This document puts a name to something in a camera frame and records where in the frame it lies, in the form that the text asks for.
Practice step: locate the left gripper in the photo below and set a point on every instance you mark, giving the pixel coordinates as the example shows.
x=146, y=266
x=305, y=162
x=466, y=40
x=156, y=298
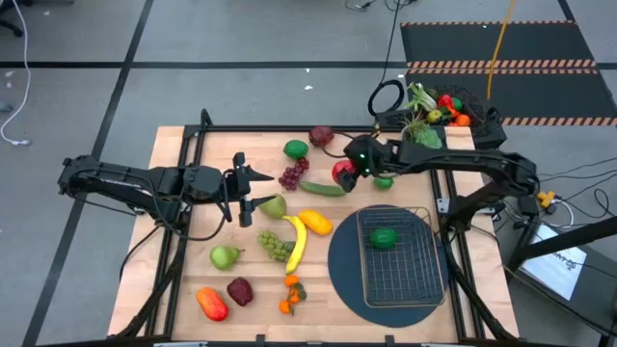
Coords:
x=231, y=185

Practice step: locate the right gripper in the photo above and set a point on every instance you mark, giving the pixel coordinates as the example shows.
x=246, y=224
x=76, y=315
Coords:
x=373, y=156

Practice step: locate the red apple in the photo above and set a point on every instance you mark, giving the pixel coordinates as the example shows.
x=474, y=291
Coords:
x=340, y=168

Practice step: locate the olive green pear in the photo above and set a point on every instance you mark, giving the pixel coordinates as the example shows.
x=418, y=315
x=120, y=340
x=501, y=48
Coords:
x=275, y=207

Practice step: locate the green cucumber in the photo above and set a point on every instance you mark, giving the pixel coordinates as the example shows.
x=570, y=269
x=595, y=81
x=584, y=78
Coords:
x=323, y=189

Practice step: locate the small green lime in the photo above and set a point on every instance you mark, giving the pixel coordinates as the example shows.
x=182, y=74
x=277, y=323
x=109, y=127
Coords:
x=383, y=183

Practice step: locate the red grape bunch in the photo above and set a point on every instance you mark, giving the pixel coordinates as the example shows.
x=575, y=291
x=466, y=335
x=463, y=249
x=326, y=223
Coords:
x=290, y=178

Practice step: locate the yellow orange mango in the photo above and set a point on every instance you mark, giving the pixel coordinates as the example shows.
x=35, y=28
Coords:
x=315, y=222

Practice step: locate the large dark red fruit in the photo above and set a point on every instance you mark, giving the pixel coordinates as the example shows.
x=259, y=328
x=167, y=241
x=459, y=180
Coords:
x=321, y=136

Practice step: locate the large green lime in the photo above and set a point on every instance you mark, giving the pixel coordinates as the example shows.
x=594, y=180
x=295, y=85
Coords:
x=295, y=149

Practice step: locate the green grape bunch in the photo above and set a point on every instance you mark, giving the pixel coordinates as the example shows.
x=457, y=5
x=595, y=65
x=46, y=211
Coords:
x=275, y=246

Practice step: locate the round glossy green fruit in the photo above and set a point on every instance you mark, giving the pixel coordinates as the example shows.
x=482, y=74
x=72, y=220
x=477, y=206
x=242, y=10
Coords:
x=383, y=238

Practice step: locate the yellow banana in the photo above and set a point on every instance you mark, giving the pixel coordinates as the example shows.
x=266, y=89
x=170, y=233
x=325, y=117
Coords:
x=300, y=241

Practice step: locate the bright green pear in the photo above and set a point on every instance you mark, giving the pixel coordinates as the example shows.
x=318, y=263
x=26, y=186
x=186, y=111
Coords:
x=222, y=258

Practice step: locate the maroon apple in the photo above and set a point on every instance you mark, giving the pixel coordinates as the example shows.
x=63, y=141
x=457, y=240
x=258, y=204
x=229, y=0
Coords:
x=240, y=291

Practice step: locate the red orange mango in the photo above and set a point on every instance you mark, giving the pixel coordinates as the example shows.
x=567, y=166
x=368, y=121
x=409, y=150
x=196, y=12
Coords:
x=212, y=304

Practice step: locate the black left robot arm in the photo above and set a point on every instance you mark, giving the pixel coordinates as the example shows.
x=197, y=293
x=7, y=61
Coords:
x=120, y=178

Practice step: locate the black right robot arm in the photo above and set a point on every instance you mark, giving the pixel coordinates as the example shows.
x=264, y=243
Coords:
x=458, y=161

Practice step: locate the round dark blue mat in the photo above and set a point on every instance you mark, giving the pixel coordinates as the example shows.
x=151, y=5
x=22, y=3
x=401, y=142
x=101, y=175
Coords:
x=344, y=270

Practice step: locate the tangerine sprig with leaves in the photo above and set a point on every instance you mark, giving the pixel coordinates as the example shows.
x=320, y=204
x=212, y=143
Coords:
x=290, y=281

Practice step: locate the yellow green apple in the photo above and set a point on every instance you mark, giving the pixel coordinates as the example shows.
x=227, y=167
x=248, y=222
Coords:
x=435, y=116

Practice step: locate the bok choy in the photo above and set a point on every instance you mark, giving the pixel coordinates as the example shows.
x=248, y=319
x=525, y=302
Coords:
x=420, y=100

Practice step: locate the small red pepper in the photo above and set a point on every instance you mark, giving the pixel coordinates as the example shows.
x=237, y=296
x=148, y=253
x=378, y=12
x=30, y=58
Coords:
x=444, y=101

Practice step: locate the small orange fruit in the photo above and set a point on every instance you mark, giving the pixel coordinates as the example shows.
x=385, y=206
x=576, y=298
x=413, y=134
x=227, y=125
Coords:
x=463, y=120

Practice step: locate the small dark green fruit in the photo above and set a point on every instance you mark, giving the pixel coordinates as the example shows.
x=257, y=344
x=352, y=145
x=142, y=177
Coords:
x=457, y=103

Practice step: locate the black box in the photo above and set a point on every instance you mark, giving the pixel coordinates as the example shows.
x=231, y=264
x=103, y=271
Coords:
x=491, y=135

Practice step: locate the yellow connector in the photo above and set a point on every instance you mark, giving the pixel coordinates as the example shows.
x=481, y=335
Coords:
x=546, y=198

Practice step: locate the monitor with white screen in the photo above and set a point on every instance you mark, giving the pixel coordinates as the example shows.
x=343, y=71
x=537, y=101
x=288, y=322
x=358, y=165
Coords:
x=554, y=270

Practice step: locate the black hazard-striped floor mat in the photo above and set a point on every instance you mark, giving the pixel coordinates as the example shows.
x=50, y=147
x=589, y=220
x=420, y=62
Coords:
x=540, y=43

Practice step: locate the black chair base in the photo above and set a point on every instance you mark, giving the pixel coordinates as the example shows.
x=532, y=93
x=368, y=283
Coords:
x=17, y=32

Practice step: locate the black table frame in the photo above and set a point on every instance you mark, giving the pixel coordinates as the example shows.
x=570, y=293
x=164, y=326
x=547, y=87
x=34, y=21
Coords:
x=308, y=128

